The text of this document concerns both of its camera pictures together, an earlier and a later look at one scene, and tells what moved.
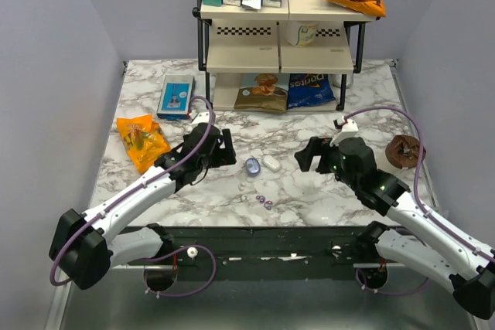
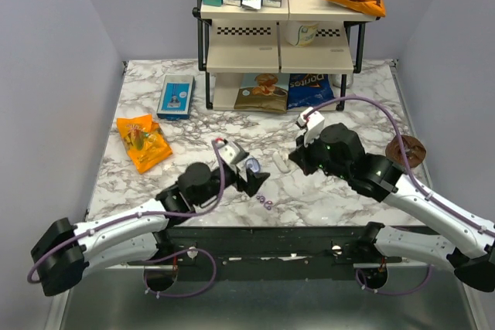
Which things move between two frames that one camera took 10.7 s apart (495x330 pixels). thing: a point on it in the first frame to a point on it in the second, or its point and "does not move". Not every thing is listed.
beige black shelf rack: [295, 56] does not move
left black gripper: [225, 156] to [254, 181]
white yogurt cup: [301, 33] does not move
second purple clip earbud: [268, 202] does not move
